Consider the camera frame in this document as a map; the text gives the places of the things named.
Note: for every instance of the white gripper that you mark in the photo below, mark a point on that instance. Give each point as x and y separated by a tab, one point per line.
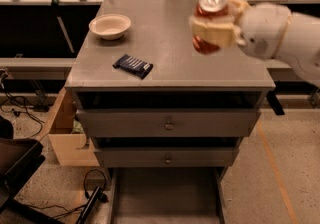
264	31

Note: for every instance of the red coke can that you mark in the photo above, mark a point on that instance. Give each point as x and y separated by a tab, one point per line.
206	10

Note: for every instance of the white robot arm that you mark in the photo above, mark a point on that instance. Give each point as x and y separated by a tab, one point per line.
299	46

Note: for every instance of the grey drawer cabinet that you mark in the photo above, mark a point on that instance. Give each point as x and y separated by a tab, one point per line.
181	79

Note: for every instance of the grey top drawer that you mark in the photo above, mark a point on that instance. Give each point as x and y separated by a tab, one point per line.
216	123

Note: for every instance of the grey middle drawer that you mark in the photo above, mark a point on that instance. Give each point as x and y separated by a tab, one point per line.
139	157

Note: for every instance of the grey open bottom drawer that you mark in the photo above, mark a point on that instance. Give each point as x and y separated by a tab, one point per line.
166	196

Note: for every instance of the dark blue snack bar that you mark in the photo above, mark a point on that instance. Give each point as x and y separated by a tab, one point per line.
133	66

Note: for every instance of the white bowl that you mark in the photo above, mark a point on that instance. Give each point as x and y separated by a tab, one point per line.
110	26

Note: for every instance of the cardboard box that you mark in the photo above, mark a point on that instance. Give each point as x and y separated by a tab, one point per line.
70	148

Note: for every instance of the black power strip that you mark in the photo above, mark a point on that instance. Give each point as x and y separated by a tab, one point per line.
93	199

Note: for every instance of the black office chair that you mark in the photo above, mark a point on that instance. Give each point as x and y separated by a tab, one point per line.
19	159

